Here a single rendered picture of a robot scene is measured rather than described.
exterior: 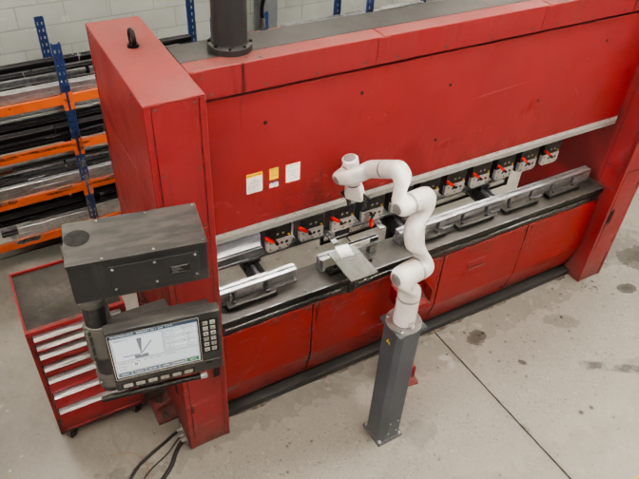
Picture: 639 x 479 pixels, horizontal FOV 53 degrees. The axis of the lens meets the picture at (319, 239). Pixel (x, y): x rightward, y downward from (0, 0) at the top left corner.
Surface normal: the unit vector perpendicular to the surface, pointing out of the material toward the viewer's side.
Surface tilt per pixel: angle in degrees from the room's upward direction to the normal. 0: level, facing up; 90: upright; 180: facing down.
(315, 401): 0
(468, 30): 90
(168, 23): 90
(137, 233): 0
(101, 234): 0
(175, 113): 90
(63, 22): 90
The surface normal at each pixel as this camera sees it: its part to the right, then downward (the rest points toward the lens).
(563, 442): 0.05, -0.76
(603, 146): -0.87, 0.28
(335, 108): 0.48, 0.59
